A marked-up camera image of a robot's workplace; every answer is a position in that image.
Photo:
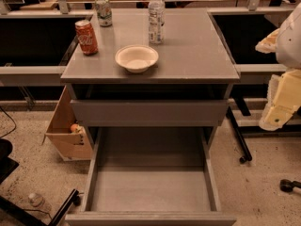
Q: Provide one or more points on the plastic bottle on floor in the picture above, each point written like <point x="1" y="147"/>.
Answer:
<point x="37" y="203"/>

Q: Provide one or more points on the orange fruit in box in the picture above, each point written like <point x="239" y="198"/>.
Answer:
<point x="74" y="127"/>

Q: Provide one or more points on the green and white soda can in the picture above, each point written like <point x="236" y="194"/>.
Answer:
<point x="104" y="13"/>

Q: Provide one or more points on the red soda can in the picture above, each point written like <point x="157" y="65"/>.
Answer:
<point x="86" y="37"/>

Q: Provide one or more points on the grey drawer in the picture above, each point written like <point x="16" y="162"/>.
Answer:
<point x="149" y="113"/>
<point x="150" y="176"/>

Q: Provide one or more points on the clear plastic water bottle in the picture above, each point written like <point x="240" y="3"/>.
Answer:
<point x="156" y="10"/>

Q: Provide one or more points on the grey drawer cabinet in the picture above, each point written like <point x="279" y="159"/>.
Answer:
<point x="193" y="64"/>

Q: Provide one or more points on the black caster wheel right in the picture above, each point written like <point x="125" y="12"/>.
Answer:
<point x="288" y="186"/>

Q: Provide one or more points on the black table leg with caster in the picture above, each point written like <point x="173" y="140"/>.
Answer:
<point x="246" y="154"/>

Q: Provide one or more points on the cardboard box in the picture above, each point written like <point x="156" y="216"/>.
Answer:
<point x="70" y="146"/>

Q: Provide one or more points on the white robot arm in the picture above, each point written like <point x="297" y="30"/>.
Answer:
<point x="284" y="91"/>

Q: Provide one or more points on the white paper bowl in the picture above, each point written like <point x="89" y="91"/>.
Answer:
<point x="136" y="58"/>

